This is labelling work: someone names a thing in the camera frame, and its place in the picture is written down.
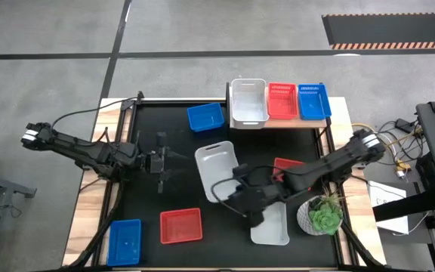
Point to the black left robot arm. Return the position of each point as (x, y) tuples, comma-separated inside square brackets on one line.
[(81, 151)]

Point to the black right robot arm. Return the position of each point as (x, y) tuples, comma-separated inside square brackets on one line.
[(327, 166)]

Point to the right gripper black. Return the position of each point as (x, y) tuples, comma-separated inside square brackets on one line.
[(257, 194)]

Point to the succulent in white geometric pot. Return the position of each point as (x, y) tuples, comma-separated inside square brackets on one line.
[(325, 219)]

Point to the blue slotted plastic basket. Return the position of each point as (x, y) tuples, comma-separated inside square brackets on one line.
[(313, 104), (205, 118), (124, 243)]

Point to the yellow plug connector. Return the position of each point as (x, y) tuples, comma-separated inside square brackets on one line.
[(400, 166)]

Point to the wooden shelf with black legs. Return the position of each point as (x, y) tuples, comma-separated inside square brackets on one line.
[(297, 123)]

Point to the red slotted plastic basket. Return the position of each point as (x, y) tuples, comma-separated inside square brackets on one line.
[(282, 102), (283, 164), (181, 226)]

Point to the black metal table frame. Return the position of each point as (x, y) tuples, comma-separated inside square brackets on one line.
[(183, 101)]

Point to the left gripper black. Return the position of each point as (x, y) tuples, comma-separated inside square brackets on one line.
[(153, 163)]

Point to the dark grey work desk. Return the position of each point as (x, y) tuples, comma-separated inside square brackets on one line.
[(434, 143)]

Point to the hazard striped black floor mat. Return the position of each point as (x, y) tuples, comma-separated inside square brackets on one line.
[(391, 30)]

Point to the black power adapter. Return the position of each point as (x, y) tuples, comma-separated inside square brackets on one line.
[(405, 125)]

